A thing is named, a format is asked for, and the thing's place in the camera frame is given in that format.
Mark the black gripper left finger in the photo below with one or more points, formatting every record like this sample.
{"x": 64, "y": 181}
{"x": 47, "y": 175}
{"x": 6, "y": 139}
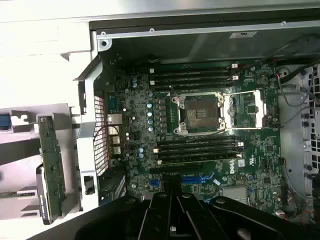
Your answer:
{"x": 155, "y": 220}

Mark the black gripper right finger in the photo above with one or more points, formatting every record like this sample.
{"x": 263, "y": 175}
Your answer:
{"x": 190, "y": 220}

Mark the black expansion slot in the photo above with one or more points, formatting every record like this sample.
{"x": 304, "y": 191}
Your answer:
{"x": 175, "y": 169}

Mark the black RAM slot bank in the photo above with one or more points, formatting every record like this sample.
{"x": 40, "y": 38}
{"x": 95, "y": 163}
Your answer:
{"x": 195, "y": 75}
{"x": 197, "y": 147}

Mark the silver chipset heatsink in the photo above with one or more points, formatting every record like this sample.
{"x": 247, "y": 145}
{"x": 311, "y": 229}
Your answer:
{"x": 233, "y": 194}

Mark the green motherboard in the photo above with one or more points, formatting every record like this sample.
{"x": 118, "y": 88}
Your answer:
{"x": 265, "y": 155}

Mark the CPU socket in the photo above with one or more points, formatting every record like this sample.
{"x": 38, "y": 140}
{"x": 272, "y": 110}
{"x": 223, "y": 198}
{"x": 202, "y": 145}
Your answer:
{"x": 200, "y": 115}

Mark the grey parts rack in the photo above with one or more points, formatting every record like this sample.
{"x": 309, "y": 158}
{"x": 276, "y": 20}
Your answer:
{"x": 22, "y": 210}

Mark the open black PC case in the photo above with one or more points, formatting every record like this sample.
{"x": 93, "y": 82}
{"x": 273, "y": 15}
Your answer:
{"x": 200, "y": 47}

